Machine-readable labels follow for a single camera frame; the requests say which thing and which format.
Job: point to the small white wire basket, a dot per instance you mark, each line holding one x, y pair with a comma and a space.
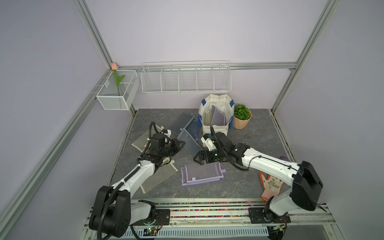
108, 94

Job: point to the dark blue mesh pouch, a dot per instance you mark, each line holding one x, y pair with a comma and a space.
193, 129

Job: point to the dark grey mesh pouch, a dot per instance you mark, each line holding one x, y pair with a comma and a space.
192, 146

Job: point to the purple mesh pouch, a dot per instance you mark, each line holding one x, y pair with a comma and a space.
218, 117

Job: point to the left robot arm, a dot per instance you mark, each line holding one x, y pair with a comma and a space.
113, 212

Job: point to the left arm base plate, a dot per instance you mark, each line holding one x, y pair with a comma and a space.
158, 217

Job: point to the red patterned garden glove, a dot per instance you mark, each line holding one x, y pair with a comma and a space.
272, 186

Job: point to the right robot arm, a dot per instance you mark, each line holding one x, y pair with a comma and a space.
303, 180

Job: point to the long white wire shelf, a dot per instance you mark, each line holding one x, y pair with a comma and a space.
186, 77

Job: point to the yellow mesh pouch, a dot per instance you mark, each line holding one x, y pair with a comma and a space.
207, 117
162, 174
142, 142

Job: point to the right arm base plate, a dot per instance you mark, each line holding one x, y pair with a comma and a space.
261, 216

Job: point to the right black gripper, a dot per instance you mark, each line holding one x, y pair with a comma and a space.
204, 153

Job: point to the artificial pink tulip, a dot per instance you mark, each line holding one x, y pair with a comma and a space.
118, 78

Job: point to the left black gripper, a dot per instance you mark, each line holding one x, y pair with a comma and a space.
174, 143

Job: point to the grey mesh pouch by bag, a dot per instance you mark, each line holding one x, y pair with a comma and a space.
181, 123

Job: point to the cream canvas tote bag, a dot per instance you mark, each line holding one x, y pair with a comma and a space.
226, 104

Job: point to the green plant in pot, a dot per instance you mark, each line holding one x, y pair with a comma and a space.
242, 116

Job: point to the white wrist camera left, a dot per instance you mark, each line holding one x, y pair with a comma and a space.
167, 132

